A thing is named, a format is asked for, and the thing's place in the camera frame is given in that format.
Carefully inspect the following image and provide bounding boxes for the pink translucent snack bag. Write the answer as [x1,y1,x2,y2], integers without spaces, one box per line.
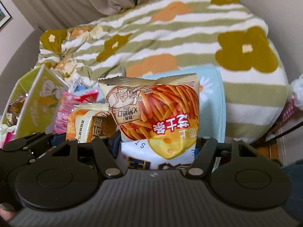
[0,124,16,148]

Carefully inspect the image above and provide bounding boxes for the grey bed headboard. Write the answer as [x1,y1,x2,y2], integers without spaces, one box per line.
[1,28,43,114]

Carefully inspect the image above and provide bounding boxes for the white orange snack bag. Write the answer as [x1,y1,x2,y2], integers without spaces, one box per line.
[66,103,117,143]

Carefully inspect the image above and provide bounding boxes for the blue jeans leg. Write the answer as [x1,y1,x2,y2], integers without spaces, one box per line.
[283,160,303,221]

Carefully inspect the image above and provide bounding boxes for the pink cotton candy snack bag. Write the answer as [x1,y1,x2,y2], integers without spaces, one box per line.
[54,89,99,134]

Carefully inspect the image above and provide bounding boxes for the green cardboard box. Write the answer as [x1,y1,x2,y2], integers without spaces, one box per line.
[1,66,68,138]

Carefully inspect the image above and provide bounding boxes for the floral striped green blanket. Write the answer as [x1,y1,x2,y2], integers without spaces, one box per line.
[37,0,288,142]

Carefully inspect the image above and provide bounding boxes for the cheese fries snack bag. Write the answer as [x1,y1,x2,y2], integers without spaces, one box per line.
[99,73,200,171]

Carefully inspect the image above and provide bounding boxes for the yellow gold snack bag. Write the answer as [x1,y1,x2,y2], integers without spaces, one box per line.
[6,94,27,126]

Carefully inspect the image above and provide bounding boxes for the white plastic bag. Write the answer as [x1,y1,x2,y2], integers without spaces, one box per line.
[291,74,303,111]

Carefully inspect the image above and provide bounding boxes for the framed picture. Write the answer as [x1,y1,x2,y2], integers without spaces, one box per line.
[0,2,11,28]

